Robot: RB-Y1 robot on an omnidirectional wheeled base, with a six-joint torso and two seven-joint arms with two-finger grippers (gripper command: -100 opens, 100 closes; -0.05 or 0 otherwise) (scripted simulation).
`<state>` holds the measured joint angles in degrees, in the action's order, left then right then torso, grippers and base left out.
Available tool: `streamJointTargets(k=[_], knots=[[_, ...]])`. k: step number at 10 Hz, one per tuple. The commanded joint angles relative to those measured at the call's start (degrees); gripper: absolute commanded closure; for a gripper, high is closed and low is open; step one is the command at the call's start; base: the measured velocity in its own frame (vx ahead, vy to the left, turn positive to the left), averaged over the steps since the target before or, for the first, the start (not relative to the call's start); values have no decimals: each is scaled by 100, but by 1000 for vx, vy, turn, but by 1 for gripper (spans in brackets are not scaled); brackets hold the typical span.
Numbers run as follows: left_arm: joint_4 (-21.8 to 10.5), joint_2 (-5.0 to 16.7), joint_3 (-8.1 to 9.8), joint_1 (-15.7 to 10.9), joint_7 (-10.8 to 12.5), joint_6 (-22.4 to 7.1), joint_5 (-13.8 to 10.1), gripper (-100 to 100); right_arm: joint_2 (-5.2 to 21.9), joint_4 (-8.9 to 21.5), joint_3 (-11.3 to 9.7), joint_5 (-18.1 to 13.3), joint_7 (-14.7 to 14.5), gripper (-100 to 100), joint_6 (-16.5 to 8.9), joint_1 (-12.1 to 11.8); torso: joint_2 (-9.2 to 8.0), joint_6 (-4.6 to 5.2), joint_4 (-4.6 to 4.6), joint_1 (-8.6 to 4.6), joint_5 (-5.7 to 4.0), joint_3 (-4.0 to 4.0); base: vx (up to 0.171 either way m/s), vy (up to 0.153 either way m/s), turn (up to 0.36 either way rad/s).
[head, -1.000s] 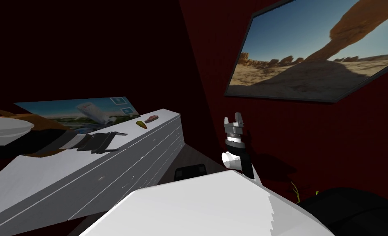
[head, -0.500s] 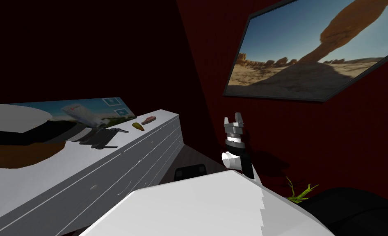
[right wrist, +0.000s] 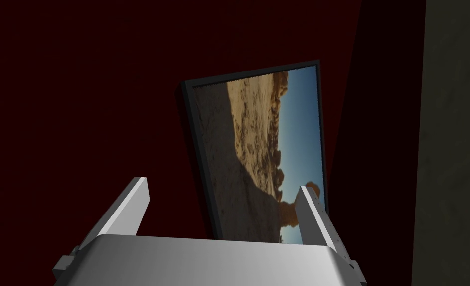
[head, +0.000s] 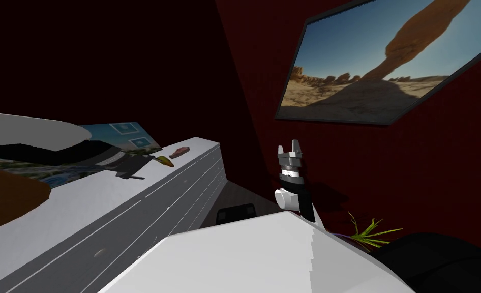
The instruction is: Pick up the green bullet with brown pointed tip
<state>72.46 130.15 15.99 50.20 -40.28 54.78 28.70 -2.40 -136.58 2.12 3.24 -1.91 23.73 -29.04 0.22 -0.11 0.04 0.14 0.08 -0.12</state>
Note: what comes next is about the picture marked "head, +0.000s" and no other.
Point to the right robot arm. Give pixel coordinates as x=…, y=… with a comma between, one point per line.
x=301, y=199

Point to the pink red flat object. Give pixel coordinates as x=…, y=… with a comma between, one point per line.
x=179, y=151

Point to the yellow banana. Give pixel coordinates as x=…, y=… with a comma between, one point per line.
x=166, y=161

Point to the green spiky plant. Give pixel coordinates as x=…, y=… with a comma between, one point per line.
x=366, y=236

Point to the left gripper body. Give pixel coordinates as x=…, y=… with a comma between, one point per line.
x=132, y=163

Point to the blue green aerial picture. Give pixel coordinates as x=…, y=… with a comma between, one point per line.
x=132, y=134

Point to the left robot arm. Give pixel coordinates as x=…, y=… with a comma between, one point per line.
x=29, y=134

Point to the framed desert landscape picture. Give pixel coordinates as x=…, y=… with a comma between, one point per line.
x=370, y=65

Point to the brown round object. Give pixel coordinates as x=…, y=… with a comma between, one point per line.
x=8, y=199

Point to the white topped grey cabinet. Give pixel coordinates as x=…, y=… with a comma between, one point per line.
x=114, y=240

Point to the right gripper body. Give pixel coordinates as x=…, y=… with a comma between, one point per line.
x=290, y=159

